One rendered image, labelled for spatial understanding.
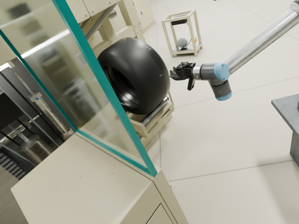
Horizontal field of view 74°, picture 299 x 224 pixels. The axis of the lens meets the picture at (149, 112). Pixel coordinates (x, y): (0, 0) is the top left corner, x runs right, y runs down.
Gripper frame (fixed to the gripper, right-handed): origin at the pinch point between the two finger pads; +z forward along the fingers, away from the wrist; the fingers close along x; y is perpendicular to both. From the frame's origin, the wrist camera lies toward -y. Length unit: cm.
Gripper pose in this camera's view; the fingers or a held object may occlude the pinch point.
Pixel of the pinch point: (171, 75)
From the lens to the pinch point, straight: 128.3
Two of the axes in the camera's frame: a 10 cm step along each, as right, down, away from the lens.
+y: -4.0, -7.7, -5.0
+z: -6.7, -1.2, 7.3
